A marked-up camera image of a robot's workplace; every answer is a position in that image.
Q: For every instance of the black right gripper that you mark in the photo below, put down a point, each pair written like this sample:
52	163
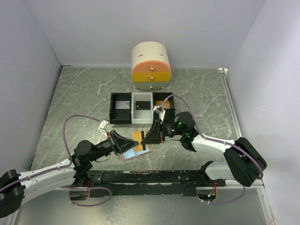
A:
155	136

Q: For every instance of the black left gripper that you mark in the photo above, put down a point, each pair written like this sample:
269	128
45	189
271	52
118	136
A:
120	144

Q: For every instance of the orange leather card holder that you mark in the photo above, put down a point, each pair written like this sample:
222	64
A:
132	153

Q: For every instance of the gold card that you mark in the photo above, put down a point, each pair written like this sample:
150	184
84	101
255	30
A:
167	105
139	136

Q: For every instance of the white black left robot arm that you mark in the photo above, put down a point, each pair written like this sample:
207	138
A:
18	188

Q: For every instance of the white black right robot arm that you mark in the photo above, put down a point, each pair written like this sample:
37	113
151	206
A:
241	161

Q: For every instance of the gold card in tray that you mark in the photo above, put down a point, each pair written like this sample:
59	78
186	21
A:
167	105

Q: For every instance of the black card in tray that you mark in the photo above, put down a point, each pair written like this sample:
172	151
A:
142	105

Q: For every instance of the white card in tray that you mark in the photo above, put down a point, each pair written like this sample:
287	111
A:
120	105

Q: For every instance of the three-compartment black white tray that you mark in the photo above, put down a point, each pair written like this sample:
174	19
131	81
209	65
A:
133	116

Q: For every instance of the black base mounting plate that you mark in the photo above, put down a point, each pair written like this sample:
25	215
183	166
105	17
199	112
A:
133	183

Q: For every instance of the round cream drawer cabinet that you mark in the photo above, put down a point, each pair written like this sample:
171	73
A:
150	66

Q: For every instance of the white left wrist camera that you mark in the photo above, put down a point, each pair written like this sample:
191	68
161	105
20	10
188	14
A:
103	127

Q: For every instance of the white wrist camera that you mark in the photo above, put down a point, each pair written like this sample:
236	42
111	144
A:
160	111
103	127

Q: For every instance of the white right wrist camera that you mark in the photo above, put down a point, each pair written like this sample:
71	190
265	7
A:
160	111

